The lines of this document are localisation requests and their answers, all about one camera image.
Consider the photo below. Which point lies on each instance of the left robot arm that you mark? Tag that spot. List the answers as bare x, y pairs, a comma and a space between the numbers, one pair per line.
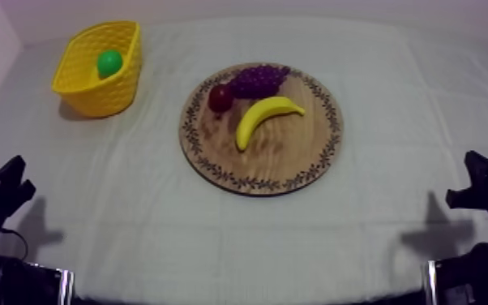
1, 283

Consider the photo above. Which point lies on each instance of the purple toy grapes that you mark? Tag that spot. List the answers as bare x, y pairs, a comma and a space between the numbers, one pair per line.
256, 82

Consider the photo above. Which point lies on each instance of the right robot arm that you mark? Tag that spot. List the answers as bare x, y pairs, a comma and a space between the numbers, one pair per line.
478, 279

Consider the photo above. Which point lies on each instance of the small red fruit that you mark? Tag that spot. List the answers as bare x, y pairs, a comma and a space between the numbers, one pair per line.
220, 98

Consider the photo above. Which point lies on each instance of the yellow plastic basket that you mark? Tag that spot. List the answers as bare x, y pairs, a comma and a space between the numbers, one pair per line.
82, 96

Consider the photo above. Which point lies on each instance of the round wooden board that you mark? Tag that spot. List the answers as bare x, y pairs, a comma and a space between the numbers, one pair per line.
282, 157

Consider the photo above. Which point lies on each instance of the green toy pear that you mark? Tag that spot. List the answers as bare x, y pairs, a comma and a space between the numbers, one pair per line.
109, 63

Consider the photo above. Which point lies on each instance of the yellow toy banana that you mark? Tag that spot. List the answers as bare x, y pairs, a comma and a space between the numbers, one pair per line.
256, 116

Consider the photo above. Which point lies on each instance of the silver metal bar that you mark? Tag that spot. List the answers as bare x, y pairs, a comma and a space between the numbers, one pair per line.
430, 283
66, 287

